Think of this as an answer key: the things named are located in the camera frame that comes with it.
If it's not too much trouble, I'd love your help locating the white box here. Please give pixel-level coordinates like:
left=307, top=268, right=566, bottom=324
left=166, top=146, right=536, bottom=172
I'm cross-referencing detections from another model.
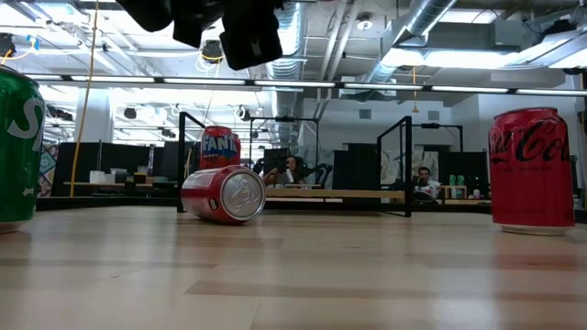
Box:
left=88, top=170, right=116, bottom=185

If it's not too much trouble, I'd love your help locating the black partition panel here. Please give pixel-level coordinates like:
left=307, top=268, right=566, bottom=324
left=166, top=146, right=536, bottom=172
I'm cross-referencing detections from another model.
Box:
left=437, top=150, right=488, bottom=203
left=332, top=143, right=382, bottom=192
left=51, top=141, right=239, bottom=198

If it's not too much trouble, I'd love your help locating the black wire tray rack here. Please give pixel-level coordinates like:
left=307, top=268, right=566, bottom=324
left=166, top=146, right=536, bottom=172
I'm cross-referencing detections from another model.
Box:
left=177, top=111, right=413, bottom=218

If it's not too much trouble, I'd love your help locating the black bar with light strips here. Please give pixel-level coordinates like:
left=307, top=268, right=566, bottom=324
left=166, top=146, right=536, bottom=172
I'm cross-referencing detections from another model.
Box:
left=22, top=72, right=587, bottom=98

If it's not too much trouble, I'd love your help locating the yellow hanging cable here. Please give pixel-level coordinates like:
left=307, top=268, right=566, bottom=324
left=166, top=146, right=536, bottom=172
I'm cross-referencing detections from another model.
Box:
left=68, top=0, right=100, bottom=198

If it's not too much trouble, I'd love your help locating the small wooden shelf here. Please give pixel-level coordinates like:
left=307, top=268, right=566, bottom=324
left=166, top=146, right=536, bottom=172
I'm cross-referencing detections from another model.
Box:
left=437, top=183, right=470, bottom=205

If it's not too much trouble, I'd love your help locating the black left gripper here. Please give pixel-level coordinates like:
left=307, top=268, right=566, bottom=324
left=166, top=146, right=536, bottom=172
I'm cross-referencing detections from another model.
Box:
left=172, top=0, right=284, bottom=72

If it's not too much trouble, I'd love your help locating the black metal frame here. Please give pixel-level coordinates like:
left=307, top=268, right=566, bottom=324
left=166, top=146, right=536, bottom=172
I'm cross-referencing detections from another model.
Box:
left=412, top=122, right=464, bottom=153

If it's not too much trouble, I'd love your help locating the silver ventilation duct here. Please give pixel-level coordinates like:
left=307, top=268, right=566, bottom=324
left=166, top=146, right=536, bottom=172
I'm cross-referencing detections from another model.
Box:
left=365, top=0, right=460, bottom=84
left=254, top=0, right=307, bottom=144

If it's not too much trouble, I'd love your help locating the black ceiling device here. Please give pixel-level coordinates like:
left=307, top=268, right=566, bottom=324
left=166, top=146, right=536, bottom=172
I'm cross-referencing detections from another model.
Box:
left=0, top=32, right=17, bottom=59

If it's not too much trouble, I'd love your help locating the wooden desk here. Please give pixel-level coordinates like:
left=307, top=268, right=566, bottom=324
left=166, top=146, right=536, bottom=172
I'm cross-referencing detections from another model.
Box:
left=62, top=181, right=155, bottom=189

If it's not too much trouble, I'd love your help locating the colourful patterned partition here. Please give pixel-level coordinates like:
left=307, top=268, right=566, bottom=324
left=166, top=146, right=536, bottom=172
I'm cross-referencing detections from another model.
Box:
left=37, top=143, right=60, bottom=198

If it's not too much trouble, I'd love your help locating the red Coca-Cola can, black script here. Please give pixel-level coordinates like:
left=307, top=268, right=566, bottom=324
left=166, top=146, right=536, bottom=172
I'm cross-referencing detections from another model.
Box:
left=487, top=107, right=576, bottom=237

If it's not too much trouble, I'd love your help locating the green Sprite can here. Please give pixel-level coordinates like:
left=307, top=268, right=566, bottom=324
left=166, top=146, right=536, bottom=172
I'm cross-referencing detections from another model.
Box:
left=0, top=65, right=46, bottom=235

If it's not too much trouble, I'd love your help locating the yellow hanging pull cord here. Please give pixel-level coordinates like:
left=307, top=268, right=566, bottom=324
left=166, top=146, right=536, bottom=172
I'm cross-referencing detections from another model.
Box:
left=411, top=66, right=421, bottom=115

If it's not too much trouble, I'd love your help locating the red coca-cola can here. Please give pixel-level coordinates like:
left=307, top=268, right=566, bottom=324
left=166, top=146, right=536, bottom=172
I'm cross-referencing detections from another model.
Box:
left=180, top=164, right=268, bottom=226
left=487, top=107, right=576, bottom=237

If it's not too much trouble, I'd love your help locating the person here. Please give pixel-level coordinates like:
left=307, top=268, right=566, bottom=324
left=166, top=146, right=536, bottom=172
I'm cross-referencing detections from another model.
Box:
left=414, top=166, right=442, bottom=199
left=261, top=154, right=307, bottom=187

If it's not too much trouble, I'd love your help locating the black overhead camera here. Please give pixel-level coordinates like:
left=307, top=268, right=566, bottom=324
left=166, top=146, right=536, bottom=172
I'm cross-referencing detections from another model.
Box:
left=200, top=38, right=226, bottom=65

